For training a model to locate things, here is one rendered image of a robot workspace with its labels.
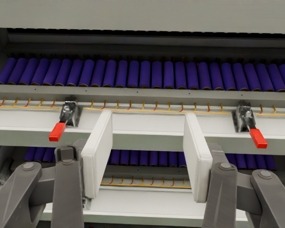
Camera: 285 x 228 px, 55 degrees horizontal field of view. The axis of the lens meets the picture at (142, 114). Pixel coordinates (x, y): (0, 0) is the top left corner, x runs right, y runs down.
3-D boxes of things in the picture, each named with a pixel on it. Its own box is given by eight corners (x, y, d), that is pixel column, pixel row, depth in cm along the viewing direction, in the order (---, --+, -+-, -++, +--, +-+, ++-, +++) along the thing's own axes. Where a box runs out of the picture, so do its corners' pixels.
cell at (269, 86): (263, 71, 50) (272, 97, 46) (253, 71, 50) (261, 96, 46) (266, 63, 49) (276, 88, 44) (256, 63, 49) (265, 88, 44)
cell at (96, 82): (106, 67, 51) (101, 92, 47) (96, 67, 51) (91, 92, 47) (105, 59, 49) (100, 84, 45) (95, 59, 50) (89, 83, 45)
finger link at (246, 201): (217, 188, 13) (281, 191, 13) (201, 141, 18) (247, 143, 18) (214, 214, 14) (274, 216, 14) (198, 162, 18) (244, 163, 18)
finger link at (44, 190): (74, 209, 14) (17, 206, 14) (95, 159, 19) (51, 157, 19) (73, 184, 13) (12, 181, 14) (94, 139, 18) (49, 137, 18)
